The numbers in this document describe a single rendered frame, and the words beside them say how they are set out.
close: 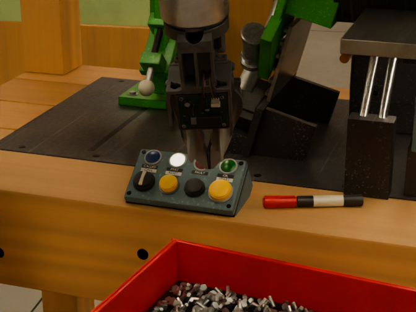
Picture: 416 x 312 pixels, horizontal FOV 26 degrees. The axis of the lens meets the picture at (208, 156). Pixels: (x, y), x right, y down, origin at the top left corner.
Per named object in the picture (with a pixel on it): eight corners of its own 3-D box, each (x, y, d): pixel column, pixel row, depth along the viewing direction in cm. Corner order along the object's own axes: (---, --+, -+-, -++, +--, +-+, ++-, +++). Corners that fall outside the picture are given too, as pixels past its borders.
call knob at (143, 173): (150, 191, 117) (148, 186, 116) (132, 189, 118) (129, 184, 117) (156, 175, 118) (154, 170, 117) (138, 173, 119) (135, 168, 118)
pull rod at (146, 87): (151, 98, 152) (150, 65, 149) (135, 97, 152) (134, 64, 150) (163, 90, 156) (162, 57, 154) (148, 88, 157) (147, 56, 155)
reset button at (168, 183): (175, 194, 116) (173, 189, 115) (158, 192, 117) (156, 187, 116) (180, 179, 117) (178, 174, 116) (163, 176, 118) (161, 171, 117)
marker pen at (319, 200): (361, 203, 118) (361, 192, 118) (363, 208, 117) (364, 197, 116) (262, 205, 118) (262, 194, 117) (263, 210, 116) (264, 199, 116)
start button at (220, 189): (228, 203, 114) (227, 198, 113) (207, 200, 115) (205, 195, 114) (234, 184, 115) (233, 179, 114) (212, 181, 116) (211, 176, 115)
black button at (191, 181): (201, 197, 115) (199, 192, 114) (183, 195, 116) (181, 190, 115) (205, 182, 116) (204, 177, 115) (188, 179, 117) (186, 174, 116)
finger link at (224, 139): (208, 190, 107) (202, 126, 102) (210, 161, 112) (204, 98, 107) (234, 190, 107) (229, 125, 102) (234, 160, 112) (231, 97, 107)
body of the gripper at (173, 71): (168, 136, 101) (156, 41, 94) (173, 96, 108) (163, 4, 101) (236, 134, 100) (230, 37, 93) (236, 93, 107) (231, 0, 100)
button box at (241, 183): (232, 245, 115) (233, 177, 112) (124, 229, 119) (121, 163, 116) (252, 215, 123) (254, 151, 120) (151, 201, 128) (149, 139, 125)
